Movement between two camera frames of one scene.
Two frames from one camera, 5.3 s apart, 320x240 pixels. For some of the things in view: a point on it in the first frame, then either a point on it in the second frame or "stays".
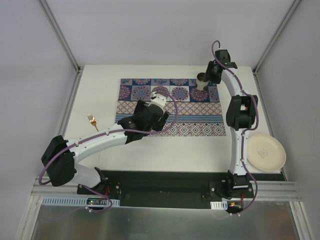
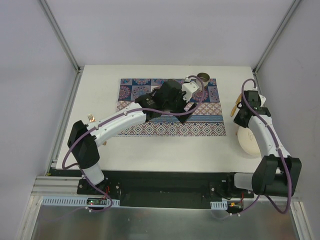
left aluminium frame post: x=61 y=36 stays
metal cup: x=201 y=81 stays
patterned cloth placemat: x=200 y=112 stays
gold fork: x=92 y=120 stays
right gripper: x=210 y=72 -> x=241 y=118
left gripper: x=152 y=120 -> x=180 y=105
